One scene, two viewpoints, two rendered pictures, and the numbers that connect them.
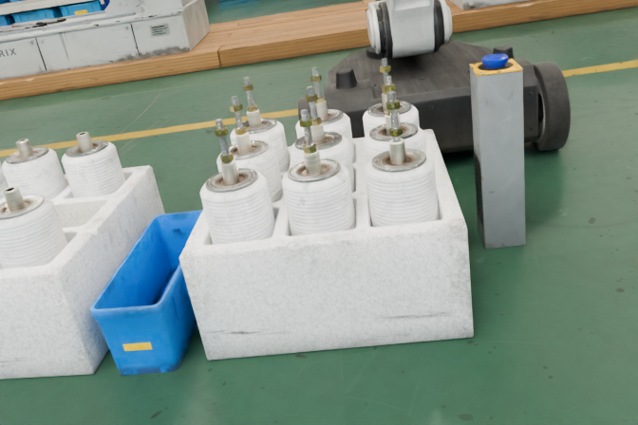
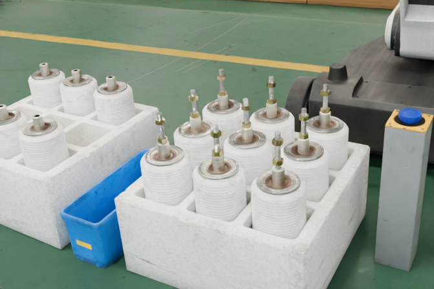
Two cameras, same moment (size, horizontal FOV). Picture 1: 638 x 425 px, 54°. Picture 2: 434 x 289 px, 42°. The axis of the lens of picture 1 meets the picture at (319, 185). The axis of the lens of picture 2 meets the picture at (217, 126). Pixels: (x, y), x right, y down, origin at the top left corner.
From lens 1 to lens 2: 41 cm
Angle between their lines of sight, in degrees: 22
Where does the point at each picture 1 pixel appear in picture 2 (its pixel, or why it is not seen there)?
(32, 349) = (30, 220)
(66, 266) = (55, 177)
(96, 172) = (111, 108)
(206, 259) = (130, 206)
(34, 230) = (42, 148)
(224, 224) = (148, 186)
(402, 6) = (413, 17)
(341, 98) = not seen: hidden behind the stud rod
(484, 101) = (389, 147)
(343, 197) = (229, 196)
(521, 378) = not seen: outside the picture
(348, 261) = (218, 244)
